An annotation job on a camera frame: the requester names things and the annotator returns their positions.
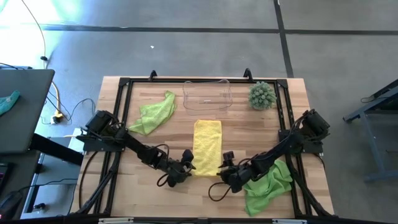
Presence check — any black left camera cable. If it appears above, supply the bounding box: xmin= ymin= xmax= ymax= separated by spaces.
xmin=156 ymin=172 xmax=170 ymax=188

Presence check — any dark grey desk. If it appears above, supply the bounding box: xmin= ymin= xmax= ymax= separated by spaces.
xmin=0 ymin=68 xmax=56 ymax=156

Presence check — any yellow microfiber towel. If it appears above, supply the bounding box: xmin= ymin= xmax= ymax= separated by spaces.
xmin=192 ymin=119 xmax=223 ymax=177

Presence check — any black aluminium table frame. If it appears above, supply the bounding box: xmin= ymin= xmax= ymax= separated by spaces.
xmin=70 ymin=67 xmax=335 ymax=218

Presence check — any lime yellow-green microfiber towel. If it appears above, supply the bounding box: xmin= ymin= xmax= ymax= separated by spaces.
xmin=128 ymin=90 xmax=177 ymax=136

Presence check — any artificial plant in grey pot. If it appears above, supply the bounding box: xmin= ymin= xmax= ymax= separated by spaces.
xmin=248 ymin=81 xmax=277 ymax=111

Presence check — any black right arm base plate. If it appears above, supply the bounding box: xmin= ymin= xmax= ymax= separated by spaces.
xmin=278 ymin=129 xmax=324 ymax=155

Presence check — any thin black floor cable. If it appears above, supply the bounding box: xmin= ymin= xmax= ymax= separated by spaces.
xmin=46 ymin=98 xmax=96 ymax=125

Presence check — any yellow power adapter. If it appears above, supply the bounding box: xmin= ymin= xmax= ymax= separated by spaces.
xmin=51 ymin=111 xmax=65 ymax=124

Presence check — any silver frame bracket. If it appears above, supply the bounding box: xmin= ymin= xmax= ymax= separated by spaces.
xmin=272 ymin=218 xmax=308 ymax=224
xmin=98 ymin=217 xmax=134 ymax=224

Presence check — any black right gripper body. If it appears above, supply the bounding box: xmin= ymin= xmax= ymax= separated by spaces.
xmin=220 ymin=165 xmax=254 ymax=185

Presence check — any yellow floor cable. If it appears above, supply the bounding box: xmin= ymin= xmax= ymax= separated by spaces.
xmin=51 ymin=81 xmax=63 ymax=116

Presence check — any teal cloth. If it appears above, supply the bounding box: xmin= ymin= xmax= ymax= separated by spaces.
xmin=0 ymin=90 xmax=21 ymax=116

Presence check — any bright green microfiber towel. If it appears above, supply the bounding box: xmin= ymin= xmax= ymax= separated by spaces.
xmin=243 ymin=159 xmax=294 ymax=217

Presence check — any blue-grey metal cart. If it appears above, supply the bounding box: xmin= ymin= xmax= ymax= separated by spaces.
xmin=343 ymin=79 xmax=398 ymax=183

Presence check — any clear plastic basket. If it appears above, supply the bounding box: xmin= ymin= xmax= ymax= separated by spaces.
xmin=182 ymin=79 xmax=233 ymax=112

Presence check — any white floor cable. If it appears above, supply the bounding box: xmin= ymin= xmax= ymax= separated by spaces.
xmin=20 ymin=0 xmax=47 ymax=70

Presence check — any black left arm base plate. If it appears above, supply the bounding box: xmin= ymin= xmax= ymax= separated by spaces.
xmin=76 ymin=127 xmax=127 ymax=153

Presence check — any black camera cable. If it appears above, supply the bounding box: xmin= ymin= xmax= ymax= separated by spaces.
xmin=156 ymin=172 xmax=170 ymax=188
xmin=207 ymin=182 xmax=233 ymax=203

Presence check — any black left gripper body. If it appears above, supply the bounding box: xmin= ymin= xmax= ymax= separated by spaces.
xmin=163 ymin=158 xmax=197 ymax=179

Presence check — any black right camera cable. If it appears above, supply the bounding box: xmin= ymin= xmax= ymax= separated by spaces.
xmin=207 ymin=182 xmax=233 ymax=203

